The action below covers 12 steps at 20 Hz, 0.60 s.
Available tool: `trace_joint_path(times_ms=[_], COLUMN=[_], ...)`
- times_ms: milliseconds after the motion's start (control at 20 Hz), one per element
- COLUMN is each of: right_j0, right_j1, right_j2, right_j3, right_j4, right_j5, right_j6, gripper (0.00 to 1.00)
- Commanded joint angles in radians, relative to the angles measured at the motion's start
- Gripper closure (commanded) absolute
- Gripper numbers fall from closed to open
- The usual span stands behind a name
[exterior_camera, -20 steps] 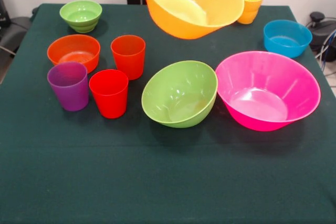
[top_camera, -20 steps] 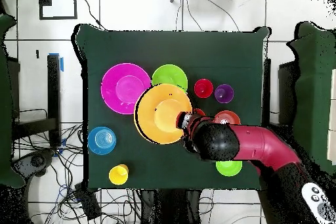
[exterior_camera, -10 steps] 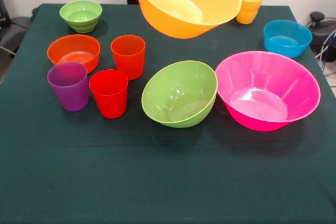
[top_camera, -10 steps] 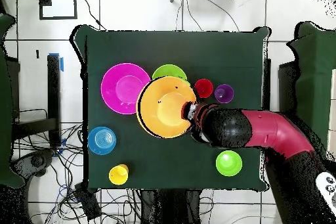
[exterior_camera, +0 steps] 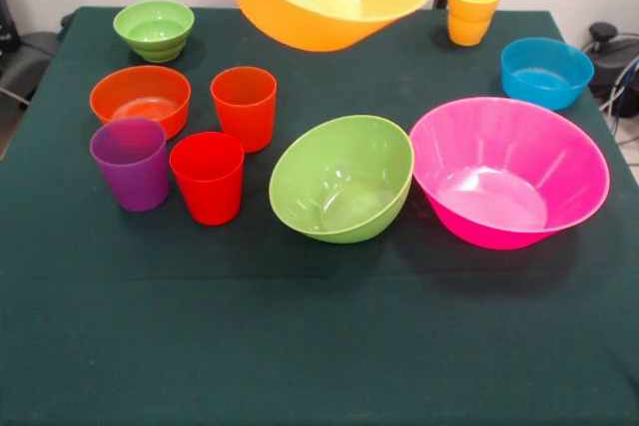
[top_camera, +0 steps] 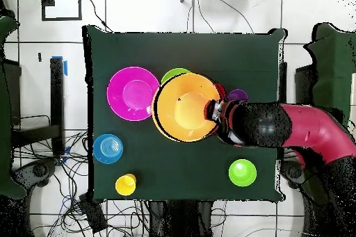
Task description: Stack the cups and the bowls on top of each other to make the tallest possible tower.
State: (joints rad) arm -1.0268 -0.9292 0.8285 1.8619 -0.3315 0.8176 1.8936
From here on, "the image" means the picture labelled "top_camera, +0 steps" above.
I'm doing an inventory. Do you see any large orange bowl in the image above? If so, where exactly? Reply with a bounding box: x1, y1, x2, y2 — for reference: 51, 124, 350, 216
151, 72, 223, 142

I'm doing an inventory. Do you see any large green bowl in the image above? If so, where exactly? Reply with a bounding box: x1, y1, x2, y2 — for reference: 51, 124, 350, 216
160, 67, 193, 85

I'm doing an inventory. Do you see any red cup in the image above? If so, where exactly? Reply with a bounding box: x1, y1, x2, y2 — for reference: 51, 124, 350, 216
215, 82, 227, 99

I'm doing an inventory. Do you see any purple cup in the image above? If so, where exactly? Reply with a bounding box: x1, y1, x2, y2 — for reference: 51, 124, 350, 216
226, 88, 249, 102

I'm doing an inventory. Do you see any dark green tablecloth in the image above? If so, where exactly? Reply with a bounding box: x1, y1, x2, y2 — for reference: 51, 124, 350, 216
82, 24, 287, 203
302, 22, 356, 129
0, 15, 27, 200

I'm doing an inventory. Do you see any small green bowl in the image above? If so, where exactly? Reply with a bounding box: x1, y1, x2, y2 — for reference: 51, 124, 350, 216
228, 158, 258, 188

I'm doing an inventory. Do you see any large pink bowl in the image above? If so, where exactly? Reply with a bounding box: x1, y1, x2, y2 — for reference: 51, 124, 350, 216
106, 66, 161, 122

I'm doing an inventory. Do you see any black box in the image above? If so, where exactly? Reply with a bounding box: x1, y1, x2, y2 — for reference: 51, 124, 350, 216
294, 64, 316, 106
2, 58, 22, 126

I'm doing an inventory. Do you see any dark grey chair base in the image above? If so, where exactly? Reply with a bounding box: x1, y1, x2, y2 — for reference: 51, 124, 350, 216
280, 160, 309, 189
12, 158, 60, 190

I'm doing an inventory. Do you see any small blue bowl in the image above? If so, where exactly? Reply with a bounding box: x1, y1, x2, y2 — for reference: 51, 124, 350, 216
92, 133, 124, 165

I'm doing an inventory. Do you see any white box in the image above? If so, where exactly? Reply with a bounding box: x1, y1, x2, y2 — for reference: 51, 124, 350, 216
350, 72, 356, 126

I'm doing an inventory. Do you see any black metal stand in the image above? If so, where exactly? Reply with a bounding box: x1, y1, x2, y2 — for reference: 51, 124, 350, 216
12, 57, 66, 156

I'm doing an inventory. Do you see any black power brick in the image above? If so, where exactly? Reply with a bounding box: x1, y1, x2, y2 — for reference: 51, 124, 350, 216
78, 192, 108, 234

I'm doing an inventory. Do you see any black floor tape square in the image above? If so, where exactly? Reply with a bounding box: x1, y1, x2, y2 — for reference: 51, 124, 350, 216
40, 0, 83, 22

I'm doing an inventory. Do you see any black upright post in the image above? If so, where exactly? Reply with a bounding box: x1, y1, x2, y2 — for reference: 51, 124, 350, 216
277, 61, 288, 103

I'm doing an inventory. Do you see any thin black cable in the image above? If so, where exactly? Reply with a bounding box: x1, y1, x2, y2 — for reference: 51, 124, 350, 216
81, 0, 113, 33
205, 0, 254, 34

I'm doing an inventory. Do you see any tangle of cables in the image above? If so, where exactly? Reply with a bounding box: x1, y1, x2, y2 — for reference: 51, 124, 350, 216
13, 114, 151, 237

